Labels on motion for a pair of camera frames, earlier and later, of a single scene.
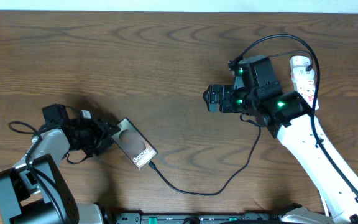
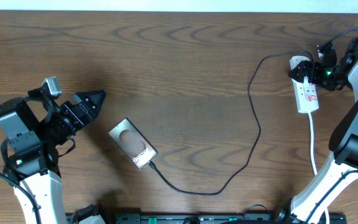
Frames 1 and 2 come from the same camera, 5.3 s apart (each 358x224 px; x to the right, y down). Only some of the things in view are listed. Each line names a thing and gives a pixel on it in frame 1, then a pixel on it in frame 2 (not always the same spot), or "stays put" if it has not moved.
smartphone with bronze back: [140, 150] stays put
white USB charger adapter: [299, 61] stays put
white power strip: [303, 78] stays put
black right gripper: [227, 91] -> [314, 68]
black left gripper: [101, 134] -> [83, 113]
